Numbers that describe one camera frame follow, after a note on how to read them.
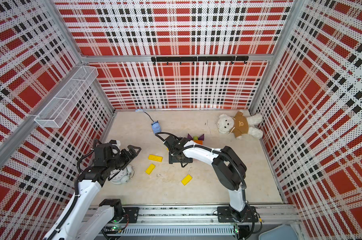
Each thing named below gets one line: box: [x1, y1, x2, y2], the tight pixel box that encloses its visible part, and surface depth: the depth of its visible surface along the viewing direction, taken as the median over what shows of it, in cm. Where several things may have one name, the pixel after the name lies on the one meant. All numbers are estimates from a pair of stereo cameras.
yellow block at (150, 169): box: [145, 163, 156, 175], surface depth 90 cm
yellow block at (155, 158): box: [148, 154, 163, 163], surface depth 95 cm
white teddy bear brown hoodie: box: [217, 110, 264, 140], surface depth 105 cm
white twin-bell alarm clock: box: [109, 164, 135, 185], surface depth 84 cm
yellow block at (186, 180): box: [181, 174, 193, 186], surface depth 87 cm
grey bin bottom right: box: [258, 224, 300, 240], surface depth 69 cm
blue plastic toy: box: [151, 120, 162, 134], surface depth 104 cm
